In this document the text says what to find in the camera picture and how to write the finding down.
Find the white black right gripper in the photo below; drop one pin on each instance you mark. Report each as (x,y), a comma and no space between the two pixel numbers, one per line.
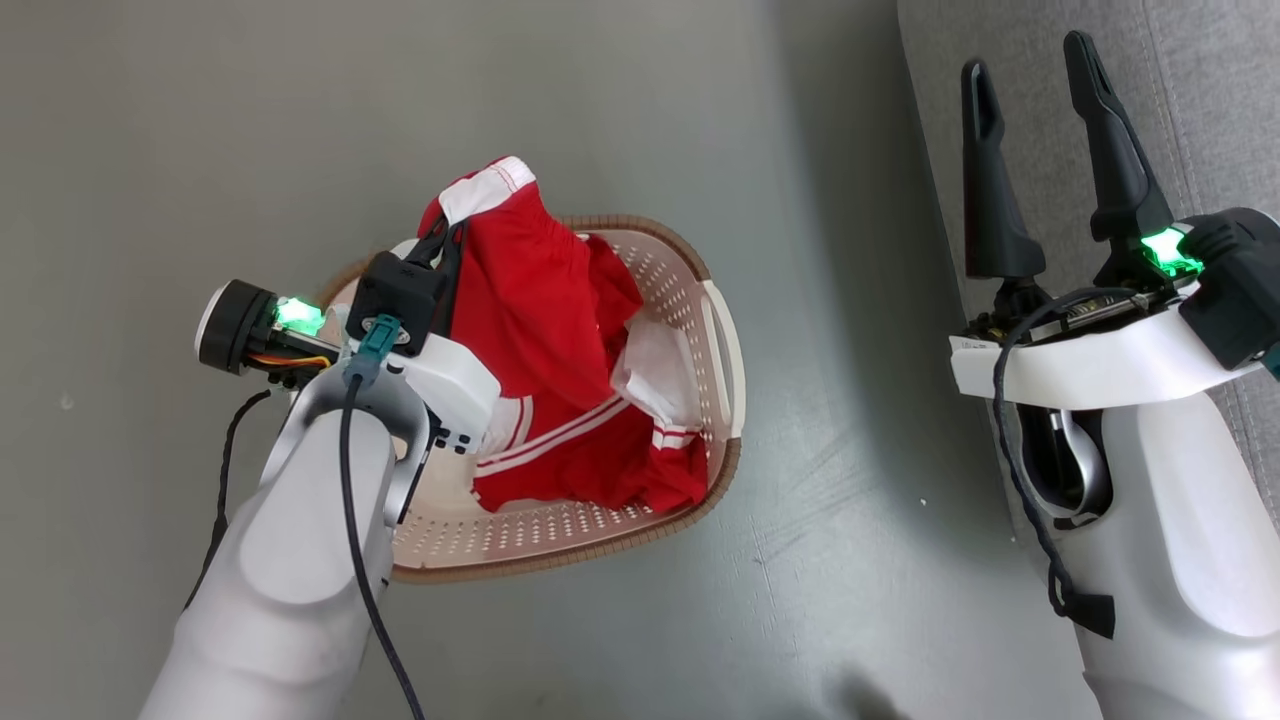
(1100,360)

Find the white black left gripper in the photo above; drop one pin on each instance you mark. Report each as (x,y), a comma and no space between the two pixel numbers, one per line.
(460,390)

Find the red basketball jersey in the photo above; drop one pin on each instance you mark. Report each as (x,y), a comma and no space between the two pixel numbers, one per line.
(530,300)
(590,470)

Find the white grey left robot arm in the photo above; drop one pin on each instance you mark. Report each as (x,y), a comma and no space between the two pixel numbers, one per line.
(290,560)

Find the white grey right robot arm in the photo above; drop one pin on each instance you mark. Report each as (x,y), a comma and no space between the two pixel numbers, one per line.
(1180,560)

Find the beige perforated plastic laundry basket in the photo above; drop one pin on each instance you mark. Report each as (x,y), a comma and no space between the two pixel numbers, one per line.
(560,530)

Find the grey fabric sofa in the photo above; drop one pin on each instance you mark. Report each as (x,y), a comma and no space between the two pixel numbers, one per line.
(1200,100)

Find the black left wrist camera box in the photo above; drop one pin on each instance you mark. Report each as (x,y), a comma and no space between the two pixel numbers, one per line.
(400,295)

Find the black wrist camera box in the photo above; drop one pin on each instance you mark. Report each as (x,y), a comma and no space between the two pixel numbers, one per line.
(1240,290)
(400,295)

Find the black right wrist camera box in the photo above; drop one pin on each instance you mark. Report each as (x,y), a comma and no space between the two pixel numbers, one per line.
(1240,290)

